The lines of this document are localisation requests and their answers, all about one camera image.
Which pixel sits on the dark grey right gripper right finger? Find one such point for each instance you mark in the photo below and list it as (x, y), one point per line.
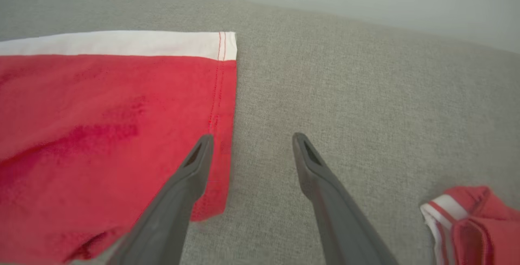
(337, 216)

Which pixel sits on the red garment with white band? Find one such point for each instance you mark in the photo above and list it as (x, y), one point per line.
(101, 114)

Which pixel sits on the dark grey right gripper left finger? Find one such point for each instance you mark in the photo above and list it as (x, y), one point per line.
(178, 204)

